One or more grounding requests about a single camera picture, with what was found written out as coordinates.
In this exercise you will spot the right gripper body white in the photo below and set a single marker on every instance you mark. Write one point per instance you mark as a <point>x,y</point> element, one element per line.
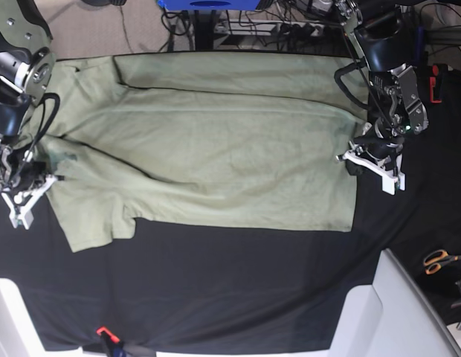
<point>21,194</point>

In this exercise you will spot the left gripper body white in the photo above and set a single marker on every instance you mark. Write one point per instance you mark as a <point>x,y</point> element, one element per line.
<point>385,162</point>

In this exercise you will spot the light green T-shirt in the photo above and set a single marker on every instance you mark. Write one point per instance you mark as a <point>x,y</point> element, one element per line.
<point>235,140</point>

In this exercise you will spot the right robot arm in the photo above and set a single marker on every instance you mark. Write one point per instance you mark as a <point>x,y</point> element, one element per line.
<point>26,64</point>

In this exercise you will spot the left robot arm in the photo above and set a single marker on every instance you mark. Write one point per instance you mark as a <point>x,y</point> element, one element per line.
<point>382,81</point>

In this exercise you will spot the red black clamp right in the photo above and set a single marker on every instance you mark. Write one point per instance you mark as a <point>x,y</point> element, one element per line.
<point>438,72</point>

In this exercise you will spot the red black clamp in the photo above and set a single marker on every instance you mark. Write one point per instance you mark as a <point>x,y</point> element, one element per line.
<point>438,72</point>
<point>112,345</point>

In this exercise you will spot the white bin left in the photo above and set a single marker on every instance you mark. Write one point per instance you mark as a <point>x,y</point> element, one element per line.
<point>18,336</point>

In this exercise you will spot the white bin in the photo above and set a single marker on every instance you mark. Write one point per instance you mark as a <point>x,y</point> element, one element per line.
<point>391,317</point>
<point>18,336</point>

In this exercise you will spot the white bin right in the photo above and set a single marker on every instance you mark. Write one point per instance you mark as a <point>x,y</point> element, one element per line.
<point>391,317</point>

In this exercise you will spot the red black clamp bottom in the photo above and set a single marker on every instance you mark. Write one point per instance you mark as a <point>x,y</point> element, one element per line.
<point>112,345</point>

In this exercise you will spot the black table cloth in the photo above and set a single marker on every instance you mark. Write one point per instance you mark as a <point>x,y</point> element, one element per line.
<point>202,289</point>

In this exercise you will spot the white power strip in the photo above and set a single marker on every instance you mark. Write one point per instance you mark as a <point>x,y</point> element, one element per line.
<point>240,27</point>

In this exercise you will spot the black stand pole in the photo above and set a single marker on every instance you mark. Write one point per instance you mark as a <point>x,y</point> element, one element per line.
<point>204,23</point>

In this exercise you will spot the blue box on stand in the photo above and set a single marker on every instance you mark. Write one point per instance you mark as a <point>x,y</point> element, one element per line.
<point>178,5</point>

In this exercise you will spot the orange handled scissors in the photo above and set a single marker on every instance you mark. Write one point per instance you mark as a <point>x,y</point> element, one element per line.
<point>437,259</point>

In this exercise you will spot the blue clamp on frame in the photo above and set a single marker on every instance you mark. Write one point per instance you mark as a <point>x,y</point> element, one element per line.
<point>417,45</point>

